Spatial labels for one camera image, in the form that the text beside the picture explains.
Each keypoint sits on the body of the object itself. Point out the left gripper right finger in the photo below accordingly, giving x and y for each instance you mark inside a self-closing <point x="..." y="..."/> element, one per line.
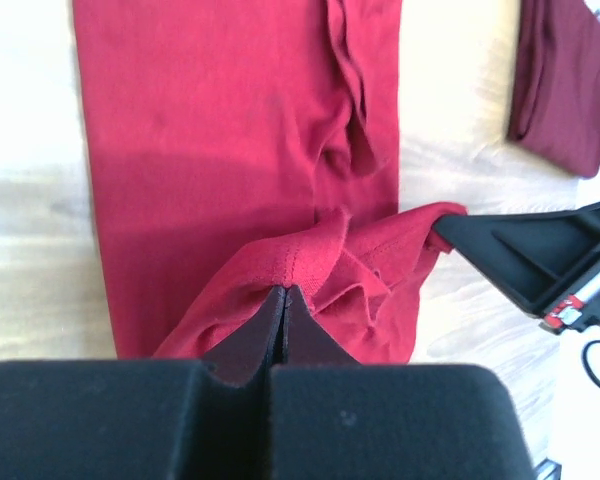
<point x="352" y="421"/>

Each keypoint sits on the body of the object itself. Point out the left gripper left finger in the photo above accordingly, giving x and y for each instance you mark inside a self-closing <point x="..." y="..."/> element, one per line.
<point x="143" y="419"/>

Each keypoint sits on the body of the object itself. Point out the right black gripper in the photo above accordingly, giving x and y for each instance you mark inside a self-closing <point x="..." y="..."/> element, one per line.
<point x="547" y="264"/>

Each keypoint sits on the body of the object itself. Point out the folded dark red t shirt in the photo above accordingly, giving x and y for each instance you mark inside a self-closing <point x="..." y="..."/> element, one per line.
<point x="555" y="106"/>

